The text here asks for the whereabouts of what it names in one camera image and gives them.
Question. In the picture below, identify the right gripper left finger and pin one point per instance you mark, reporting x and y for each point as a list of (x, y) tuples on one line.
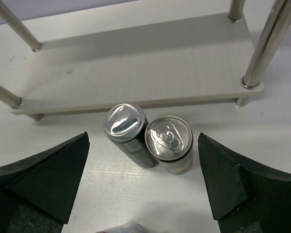
[(37, 193)]

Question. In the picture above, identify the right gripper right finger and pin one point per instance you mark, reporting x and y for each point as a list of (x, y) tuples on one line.
[(245, 196)]

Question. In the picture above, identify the dark can yellow label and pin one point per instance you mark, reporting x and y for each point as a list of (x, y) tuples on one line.
[(170, 141)]

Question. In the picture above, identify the dark can top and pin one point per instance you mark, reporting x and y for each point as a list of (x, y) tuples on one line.
[(125, 126)]

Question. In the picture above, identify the white two-tier shelf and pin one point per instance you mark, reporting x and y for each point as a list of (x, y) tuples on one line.
[(148, 52)]

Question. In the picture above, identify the silver blue energy can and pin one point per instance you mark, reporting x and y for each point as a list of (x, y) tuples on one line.
[(125, 228)]

